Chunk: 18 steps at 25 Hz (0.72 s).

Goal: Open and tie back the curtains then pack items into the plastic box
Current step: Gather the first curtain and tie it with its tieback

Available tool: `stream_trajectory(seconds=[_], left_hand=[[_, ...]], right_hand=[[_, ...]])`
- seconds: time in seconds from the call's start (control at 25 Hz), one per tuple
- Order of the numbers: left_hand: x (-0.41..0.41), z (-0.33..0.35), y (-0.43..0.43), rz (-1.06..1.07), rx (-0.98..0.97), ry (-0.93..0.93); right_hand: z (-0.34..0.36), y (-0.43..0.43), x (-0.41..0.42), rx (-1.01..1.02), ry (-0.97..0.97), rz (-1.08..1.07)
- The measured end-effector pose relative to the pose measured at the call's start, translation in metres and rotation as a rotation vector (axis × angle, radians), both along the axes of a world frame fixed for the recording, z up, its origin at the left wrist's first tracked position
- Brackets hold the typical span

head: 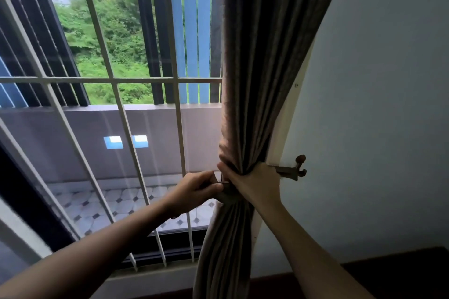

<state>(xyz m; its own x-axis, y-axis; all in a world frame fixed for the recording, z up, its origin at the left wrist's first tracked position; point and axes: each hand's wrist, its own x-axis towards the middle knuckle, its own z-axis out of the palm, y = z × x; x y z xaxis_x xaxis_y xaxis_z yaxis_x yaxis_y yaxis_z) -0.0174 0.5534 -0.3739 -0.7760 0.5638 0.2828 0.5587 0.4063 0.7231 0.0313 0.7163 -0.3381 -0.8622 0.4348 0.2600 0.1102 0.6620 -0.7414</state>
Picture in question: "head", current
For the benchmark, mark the person's right hand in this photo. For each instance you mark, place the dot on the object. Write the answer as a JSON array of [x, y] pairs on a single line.
[[256, 185]]

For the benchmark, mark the person's right forearm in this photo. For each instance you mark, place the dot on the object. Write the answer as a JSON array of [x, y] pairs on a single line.
[[315, 263]]

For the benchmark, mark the person's left hand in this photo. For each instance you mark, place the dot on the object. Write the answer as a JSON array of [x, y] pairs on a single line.
[[193, 192]]

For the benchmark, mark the person's left forearm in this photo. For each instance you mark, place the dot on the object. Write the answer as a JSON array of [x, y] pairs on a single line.
[[87, 256]]

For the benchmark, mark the green trees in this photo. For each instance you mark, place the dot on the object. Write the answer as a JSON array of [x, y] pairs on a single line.
[[119, 46]]

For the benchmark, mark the brown curtain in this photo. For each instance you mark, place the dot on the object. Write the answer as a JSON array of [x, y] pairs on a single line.
[[273, 46]]

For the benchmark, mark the row of balcony slats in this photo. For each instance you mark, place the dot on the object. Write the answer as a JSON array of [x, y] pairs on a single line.
[[191, 29]]

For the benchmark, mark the white window trim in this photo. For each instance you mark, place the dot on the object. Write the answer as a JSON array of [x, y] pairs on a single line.
[[287, 116]]

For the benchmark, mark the black window frame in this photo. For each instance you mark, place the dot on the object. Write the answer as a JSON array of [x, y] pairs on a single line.
[[31, 200]]

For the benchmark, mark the brown wall hook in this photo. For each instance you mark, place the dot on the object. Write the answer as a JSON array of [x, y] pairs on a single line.
[[300, 160]]

